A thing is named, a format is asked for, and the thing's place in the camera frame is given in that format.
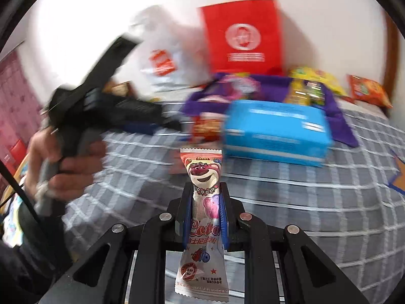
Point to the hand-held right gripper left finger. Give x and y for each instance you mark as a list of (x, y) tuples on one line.
[(185, 232)]

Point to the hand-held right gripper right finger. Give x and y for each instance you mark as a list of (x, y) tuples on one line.
[(224, 228)]

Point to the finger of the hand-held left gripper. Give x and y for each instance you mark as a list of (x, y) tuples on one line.
[(142, 129), (142, 109)]

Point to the pink bear snack packet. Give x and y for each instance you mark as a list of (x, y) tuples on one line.
[(202, 177)]

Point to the red snack packet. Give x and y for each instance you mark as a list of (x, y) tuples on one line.
[(207, 128)]

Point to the heap of mixed snack packets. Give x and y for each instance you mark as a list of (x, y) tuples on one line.
[(237, 85)]

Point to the purple cloth-lined tray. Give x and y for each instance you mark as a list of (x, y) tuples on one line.
[(273, 88)]

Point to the person's left hand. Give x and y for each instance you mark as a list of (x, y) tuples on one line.
[(79, 167)]

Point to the fruit print white sheet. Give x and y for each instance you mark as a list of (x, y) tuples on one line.
[(172, 95)]

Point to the white plastic bag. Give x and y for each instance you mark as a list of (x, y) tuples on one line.
[(164, 44)]

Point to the pink patterned cloth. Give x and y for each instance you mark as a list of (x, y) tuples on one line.
[(19, 101)]

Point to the grey checked blanket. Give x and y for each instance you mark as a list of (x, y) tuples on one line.
[(316, 196)]

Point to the blue tissue pack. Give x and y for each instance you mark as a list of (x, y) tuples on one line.
[(275, 133)]

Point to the red paper bag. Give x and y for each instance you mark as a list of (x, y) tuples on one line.
[(243, 38)]

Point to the yellow chips bag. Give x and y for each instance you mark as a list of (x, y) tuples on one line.
[(326, 80)]

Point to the orange chips bag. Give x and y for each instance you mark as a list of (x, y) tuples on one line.
[(368, 90)]

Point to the brown wooden door frame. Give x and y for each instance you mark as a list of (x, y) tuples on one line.
[(392, 69)]

